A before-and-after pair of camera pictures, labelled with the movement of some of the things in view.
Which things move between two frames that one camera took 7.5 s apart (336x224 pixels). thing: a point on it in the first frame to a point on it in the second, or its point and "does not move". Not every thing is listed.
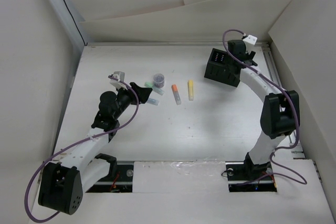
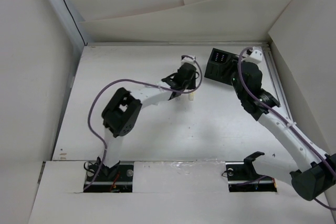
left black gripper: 142,93 to 191,85
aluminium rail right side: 297,151 does not move
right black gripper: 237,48 to 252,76
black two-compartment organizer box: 222,68 does not move
